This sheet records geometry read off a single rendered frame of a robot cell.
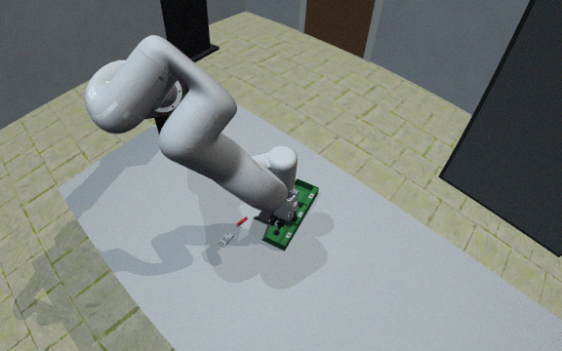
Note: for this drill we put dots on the green three-compartment bin rack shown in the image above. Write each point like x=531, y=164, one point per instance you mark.
x=307, y=195

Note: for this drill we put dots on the white domino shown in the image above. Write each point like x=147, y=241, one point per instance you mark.
x=225, y=239

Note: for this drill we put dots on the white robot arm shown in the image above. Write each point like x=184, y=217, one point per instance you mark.
x=191, y=136

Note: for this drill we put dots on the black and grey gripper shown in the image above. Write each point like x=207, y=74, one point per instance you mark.
x=286, y=211

